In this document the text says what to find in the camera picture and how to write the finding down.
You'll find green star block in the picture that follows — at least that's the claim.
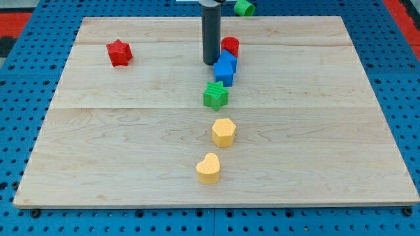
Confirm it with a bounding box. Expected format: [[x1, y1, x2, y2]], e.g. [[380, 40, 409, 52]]
[[203, 81, 229, 111]]

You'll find red star block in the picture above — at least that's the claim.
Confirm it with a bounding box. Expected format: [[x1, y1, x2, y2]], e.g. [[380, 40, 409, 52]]
[[106, 39, 133, 67]]

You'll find yellow hexagon block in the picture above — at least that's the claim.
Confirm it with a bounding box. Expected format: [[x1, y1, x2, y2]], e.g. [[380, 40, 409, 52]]
[[211, 118, 236, 148]]

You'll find blue pentagon block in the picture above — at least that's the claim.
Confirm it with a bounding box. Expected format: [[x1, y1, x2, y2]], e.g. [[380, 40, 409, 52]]
[[213, 62, 234, 87]]

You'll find yellow heart block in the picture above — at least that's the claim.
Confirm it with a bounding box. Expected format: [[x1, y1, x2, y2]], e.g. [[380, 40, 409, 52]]
[[196, 153, 221, 184]]

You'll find blue cube block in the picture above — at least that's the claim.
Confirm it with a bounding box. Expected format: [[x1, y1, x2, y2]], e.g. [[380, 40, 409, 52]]
[[217, 49, 238, 73]]

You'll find light wooden board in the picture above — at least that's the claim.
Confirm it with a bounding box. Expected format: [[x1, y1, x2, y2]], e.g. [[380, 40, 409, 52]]
[[13, 16, 419, 209]]

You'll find red cylinder block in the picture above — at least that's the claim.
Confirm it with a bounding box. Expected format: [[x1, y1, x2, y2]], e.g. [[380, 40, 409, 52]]
[[220, 36, 240, 58]]

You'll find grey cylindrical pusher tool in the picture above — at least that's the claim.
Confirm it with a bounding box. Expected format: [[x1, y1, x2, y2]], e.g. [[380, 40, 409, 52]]
[[199, 0, 222, 66]]

